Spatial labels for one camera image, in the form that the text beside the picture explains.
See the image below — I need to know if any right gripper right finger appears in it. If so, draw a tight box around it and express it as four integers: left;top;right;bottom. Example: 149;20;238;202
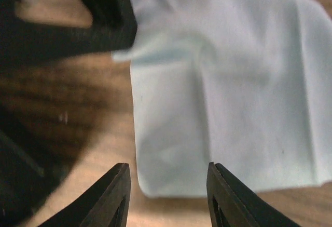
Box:
206;162;299;227

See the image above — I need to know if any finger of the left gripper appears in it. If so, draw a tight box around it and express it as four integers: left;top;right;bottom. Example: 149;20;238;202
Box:
1;0;137;63

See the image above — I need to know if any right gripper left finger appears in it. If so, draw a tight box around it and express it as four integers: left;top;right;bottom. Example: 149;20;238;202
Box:
41;163;131;227

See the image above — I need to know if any light blue cloth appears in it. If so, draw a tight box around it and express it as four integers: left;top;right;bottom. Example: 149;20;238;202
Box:
113;0;331;197

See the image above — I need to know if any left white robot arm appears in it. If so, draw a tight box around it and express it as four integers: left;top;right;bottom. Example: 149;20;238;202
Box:
1;0;137;226

